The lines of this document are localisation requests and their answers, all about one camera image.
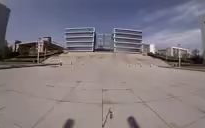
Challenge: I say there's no low brown building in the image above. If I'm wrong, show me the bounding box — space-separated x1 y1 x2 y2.
13 36 65 57

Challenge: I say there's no robot's own part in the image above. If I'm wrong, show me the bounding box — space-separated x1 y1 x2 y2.
126 115 141 128
62 118 76 128

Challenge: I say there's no pale stone slab plaza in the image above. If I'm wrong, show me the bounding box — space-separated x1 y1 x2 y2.
0 51 205 128

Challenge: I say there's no pale lamp pole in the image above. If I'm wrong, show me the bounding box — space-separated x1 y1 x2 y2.
177 43 183 68
36 37 42 65

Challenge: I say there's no white banded twin-block building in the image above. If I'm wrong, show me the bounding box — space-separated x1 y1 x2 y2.
63 26 144 54

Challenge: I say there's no low white building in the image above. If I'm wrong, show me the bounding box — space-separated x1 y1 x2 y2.
157 46 192 59

